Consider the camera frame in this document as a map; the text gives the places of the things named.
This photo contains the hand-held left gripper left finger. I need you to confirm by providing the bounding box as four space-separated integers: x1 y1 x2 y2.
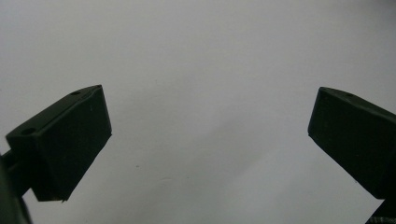
5 84 113 203

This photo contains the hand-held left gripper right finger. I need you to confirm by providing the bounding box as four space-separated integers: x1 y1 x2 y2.
307 86 396 201

